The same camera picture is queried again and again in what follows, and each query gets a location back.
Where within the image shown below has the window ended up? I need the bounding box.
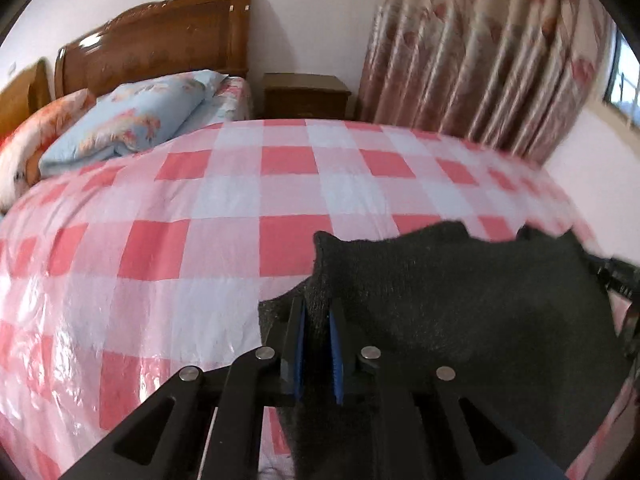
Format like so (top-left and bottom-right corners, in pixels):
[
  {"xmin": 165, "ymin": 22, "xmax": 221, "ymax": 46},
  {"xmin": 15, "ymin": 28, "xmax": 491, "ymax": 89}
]
[{"xmin": 602, "ymin": 27, "xmax": 640, "ymax": 126}]

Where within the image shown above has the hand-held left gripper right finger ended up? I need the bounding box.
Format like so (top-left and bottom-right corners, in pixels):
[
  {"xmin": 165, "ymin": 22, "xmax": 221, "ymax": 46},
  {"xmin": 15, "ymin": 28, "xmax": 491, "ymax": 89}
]
[{"xmin": 327, "ymin": 297, "xmax": 566, "ymax": 480}]

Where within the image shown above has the pink checked bed cover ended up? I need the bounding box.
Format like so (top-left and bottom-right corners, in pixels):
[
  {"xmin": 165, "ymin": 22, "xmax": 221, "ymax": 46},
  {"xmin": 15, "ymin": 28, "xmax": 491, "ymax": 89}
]
[{"xmin": 0, "ymin": 119, "xmax": 616, "ymax": 480}]

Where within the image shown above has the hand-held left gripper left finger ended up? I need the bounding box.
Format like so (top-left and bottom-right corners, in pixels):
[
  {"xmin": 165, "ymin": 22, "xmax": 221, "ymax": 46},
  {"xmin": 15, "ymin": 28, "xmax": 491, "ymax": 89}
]
[{"xmin": 60, "ymin": 296, "xmax": 307, "ymax": 480}]

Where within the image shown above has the light blue floral pillow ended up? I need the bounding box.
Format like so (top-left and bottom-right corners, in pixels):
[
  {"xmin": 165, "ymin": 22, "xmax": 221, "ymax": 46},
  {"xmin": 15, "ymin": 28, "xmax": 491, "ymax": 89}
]
[{"xmin": 39, "ymin": 70, "xmax": 230, "ymax": 177}]

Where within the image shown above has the large wooden headboard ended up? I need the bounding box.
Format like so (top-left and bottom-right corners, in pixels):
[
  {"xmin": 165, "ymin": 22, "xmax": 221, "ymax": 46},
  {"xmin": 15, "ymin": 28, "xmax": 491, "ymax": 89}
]
[{"xmin": 54, "ymin": 0, "xmax": 252, "ymax": 98}]

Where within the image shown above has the pink floral pillow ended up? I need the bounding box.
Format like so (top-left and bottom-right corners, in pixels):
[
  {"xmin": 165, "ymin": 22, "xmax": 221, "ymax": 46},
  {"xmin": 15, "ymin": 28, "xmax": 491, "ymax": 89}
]
[{"xmin": 0, "ymin": 88, "xmax": 97, "ymax": 211}]

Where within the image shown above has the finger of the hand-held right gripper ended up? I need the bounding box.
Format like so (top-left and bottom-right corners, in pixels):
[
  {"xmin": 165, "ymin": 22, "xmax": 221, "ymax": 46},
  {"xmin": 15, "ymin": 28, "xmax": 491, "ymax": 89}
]
[{"xmin": 582, "ymin": 252, "xmax": 640, "ymax": 302}]

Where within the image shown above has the wooden nightstand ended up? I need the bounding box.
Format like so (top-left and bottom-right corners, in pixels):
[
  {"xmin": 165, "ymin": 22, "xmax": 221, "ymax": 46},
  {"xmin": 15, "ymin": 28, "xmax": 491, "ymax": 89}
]
[{"xmin": 262, "ymin": 72, "xmax": 352, "ymax": 121}]

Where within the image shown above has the dark striped knit sweater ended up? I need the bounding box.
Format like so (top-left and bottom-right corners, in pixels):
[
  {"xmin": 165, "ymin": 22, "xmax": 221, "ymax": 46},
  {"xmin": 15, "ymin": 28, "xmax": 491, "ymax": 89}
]
[{"xmin": 257, "ymin": 220, "xmax": 633, "ymax": 480}]

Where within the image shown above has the floral pink curtain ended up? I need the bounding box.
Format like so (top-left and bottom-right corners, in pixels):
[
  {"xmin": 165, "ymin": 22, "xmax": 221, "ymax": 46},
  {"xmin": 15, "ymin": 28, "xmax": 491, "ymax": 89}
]
[{"xmin": 357, "ymin": 0, "xmax": 616, "ymax": 163}]

